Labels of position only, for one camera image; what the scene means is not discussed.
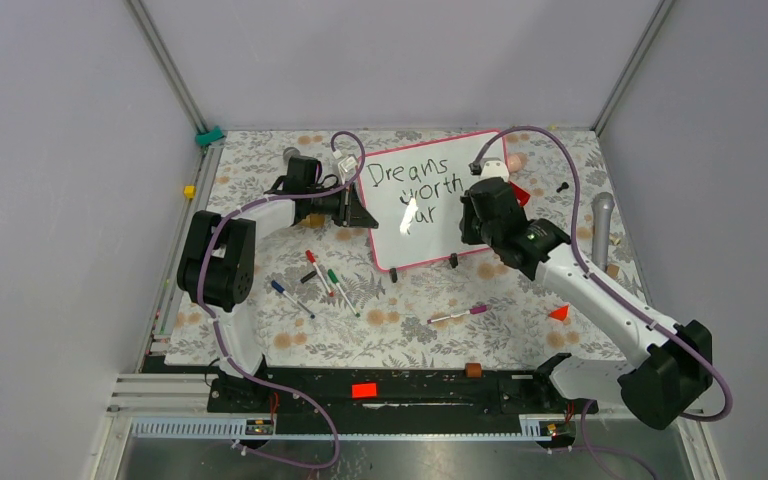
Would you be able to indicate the pink toy microphone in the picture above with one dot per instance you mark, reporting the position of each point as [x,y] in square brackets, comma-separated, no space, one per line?
[516,161]

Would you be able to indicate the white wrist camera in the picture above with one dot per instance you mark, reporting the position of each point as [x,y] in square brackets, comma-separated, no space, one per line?
[494,168]
[346,167]

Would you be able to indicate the pink capped marker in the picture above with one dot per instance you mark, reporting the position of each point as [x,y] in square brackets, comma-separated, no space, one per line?
[469,312]

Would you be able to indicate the teal corner bracket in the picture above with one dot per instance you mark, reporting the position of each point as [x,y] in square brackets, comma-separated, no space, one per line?
[207,138]

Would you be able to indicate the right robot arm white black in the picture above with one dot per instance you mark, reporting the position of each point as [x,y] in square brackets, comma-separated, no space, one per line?
[666,364]

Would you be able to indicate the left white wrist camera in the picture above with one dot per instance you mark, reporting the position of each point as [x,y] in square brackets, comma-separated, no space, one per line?
[346,167]

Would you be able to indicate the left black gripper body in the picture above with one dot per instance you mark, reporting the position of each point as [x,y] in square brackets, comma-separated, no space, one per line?
[333,205]

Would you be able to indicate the purple glitter microphone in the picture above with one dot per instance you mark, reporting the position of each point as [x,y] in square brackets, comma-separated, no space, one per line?
[290,153]

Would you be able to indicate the floral patterned table mat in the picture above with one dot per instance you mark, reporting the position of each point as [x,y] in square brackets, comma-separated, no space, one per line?
[515,333]

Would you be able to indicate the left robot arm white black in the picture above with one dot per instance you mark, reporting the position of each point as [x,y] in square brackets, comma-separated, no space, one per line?
[217,266]

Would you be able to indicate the green capped marker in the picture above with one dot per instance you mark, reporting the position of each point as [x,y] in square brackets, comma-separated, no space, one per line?
[339,288]

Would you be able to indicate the small brown block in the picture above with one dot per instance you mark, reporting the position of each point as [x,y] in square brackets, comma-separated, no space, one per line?
[473,370]

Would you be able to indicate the red tape label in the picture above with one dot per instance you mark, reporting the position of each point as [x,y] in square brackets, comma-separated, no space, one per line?
[364,390]

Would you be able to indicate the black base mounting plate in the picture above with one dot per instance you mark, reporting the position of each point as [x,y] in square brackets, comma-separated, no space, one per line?
[405,397]

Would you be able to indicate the red rectangular frame block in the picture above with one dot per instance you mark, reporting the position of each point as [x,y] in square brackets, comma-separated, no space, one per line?
[521,195]

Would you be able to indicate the small red cone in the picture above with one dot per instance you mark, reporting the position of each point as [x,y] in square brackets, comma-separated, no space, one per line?
[560,314]

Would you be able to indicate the silver grey microphone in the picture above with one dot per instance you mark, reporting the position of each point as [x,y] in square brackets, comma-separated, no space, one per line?
[602,206]

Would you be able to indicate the pink framed whiteboard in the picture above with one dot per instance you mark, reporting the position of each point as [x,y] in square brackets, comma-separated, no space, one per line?
[413,192]

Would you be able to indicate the blue capped marker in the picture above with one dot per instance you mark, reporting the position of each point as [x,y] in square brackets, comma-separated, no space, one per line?
[296,302]

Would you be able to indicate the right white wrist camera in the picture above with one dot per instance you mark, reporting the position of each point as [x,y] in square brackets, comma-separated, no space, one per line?
[494,168]

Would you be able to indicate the red capped marker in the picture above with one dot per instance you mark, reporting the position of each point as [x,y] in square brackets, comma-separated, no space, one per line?
[319,273]

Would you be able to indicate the small tan wooden cube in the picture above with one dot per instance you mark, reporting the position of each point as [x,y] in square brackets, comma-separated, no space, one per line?
[613,271]

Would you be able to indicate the black marker cap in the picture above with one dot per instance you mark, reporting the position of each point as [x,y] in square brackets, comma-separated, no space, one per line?
[309,276]

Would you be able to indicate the aluminium slotted rail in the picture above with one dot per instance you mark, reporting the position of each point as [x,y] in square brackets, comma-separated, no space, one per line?
[517,428]

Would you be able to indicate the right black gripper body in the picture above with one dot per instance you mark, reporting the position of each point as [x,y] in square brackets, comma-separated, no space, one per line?
[474,231]

